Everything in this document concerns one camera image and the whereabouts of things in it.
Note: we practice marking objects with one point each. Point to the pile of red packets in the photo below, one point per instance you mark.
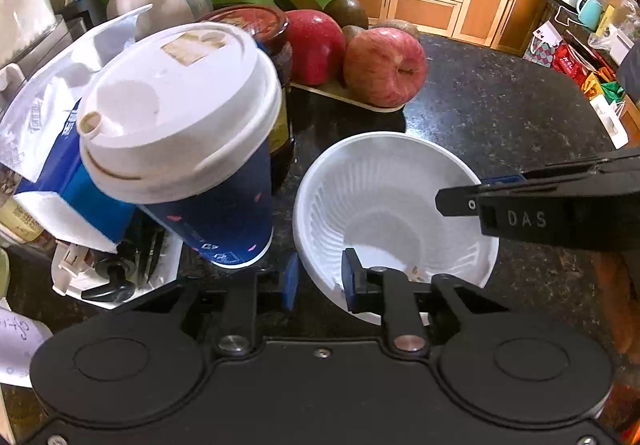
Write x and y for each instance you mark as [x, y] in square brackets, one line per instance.
[565, 60]

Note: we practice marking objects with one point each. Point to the blue and white carton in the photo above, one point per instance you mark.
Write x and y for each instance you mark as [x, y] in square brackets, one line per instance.
[50, 100]

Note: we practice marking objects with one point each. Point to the translucent white plastic container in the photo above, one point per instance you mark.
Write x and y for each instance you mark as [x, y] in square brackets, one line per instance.
[22, 10]

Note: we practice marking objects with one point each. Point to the red apple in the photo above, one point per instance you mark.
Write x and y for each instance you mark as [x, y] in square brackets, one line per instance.
[385, 67]
[312, 47]

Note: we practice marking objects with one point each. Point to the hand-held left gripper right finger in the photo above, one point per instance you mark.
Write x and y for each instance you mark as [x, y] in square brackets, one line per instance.
[352, 282]

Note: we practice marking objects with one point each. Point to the white handwritten paper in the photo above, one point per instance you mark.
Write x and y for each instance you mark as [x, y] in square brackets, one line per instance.
[20, 345]

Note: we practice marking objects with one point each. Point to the teal mug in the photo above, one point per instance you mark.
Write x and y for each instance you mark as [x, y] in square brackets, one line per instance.
[589, 11]

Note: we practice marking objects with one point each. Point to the small white ribbed bowl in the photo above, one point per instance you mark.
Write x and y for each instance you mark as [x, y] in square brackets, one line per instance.
[380, 185]

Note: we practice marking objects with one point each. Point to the blue paper cup white lid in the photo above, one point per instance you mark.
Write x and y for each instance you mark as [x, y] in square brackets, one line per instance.
[200, 100]

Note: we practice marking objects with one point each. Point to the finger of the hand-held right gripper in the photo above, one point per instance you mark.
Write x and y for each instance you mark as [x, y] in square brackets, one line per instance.
[457, 200]
[540, 175]

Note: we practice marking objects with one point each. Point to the white shallow tray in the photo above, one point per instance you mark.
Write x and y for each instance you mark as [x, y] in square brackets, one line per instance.
[165, 265]

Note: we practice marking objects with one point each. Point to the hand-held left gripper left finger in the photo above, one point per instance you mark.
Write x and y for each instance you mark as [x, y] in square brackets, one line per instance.
[291, 287]

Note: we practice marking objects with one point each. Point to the cooking oil bottle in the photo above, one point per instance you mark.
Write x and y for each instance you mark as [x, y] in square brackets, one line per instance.
[620, 15]

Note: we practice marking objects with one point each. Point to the black plastic utensil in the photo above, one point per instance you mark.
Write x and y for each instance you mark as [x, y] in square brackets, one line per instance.
[107, 282]

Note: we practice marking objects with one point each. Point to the brown kiwi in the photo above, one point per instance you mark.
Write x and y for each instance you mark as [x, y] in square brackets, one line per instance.
[352, 34]
[345, 11]
[400, 27]

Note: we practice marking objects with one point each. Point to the beige fruit tray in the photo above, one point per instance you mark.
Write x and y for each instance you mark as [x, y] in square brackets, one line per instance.
[325, 92]

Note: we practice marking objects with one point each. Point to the clear plastic jar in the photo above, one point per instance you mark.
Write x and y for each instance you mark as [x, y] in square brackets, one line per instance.
[17, 220]

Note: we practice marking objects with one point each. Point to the dark sauce glass jar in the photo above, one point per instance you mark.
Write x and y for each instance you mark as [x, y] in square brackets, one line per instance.
[250, 20]

